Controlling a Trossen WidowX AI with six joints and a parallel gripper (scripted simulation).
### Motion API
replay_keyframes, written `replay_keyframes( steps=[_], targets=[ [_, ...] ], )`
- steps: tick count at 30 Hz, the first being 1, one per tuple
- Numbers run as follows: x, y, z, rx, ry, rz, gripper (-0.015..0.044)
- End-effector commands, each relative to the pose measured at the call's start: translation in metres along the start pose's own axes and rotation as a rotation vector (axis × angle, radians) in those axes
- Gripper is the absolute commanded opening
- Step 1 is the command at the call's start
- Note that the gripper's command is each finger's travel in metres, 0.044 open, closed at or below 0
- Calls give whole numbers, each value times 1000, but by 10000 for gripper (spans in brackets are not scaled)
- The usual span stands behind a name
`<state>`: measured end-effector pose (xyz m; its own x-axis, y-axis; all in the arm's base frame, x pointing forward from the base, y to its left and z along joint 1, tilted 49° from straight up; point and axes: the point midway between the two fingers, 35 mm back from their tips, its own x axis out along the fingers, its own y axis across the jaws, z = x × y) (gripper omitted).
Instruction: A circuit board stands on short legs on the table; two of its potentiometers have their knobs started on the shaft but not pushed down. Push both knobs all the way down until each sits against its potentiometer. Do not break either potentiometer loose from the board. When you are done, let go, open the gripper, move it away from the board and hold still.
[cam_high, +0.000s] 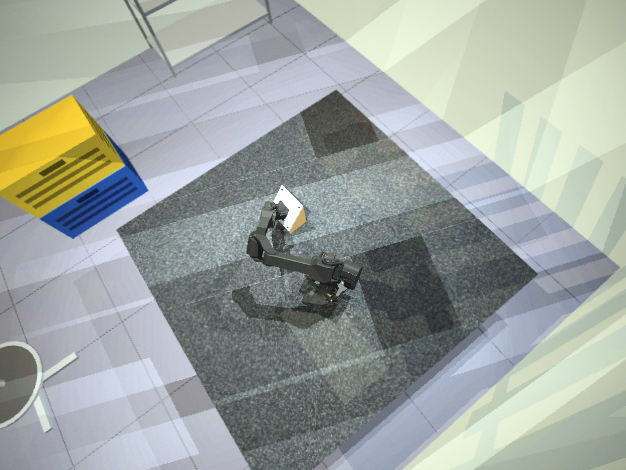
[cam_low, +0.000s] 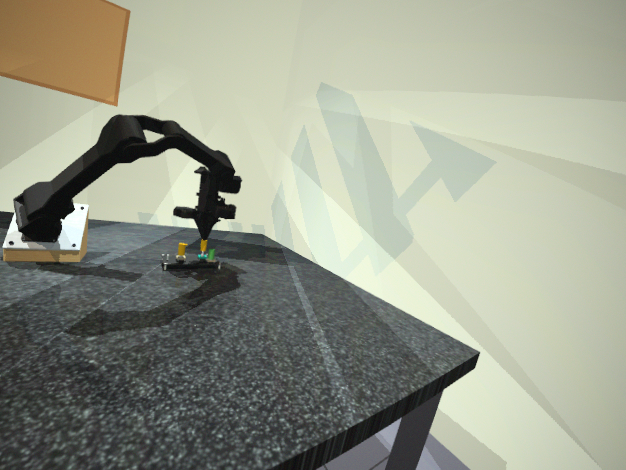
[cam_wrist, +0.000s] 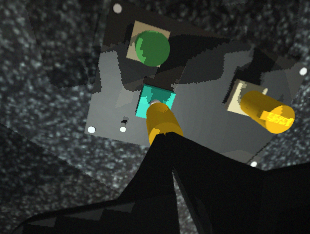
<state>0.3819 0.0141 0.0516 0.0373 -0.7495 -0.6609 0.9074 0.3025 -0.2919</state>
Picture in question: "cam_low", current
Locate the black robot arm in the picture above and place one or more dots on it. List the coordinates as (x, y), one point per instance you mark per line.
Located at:
(40, 207)

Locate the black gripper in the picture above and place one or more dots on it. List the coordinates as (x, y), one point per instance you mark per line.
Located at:
(201, 216)

